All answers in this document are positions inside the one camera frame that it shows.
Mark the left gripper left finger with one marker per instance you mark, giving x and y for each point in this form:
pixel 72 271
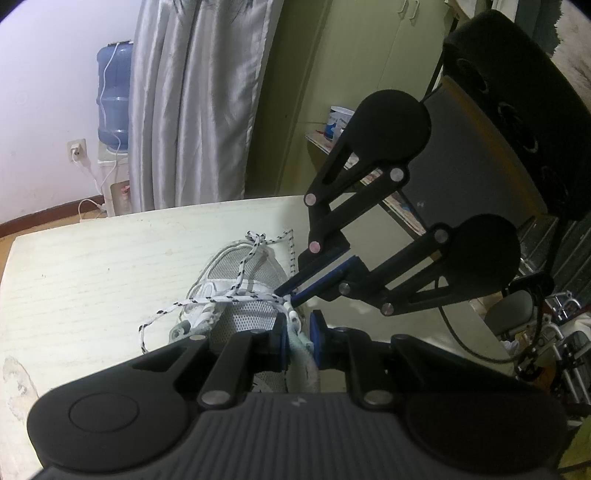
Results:
pixel 246 354

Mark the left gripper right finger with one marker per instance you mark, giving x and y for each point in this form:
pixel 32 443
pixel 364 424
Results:
pixel 364 362

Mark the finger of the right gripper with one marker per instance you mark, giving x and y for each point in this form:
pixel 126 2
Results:
pixel 344 280
pixel 313 260

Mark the white black speckled shoelace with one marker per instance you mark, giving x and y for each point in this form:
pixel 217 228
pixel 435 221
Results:
pixel 236 288

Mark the white mint sneaker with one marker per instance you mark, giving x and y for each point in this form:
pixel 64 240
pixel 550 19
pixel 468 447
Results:
pixel 301 374

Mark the grey office chair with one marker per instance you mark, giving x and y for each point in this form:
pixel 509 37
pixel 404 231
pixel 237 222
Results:
pixel 513 320

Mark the white paper cup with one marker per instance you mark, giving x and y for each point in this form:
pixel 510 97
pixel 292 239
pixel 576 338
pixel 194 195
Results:
pixel 337 121

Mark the white water dispenser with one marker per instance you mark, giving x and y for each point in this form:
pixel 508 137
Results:
pixel 114 180

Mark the grey curtain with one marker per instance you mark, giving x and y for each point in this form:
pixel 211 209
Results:
pixel 196 75

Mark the blue water bottle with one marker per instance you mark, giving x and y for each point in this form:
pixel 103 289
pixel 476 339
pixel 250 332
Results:
pixel 114 74

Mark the white wall socket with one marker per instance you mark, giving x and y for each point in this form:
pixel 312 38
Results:
pixel 77 150

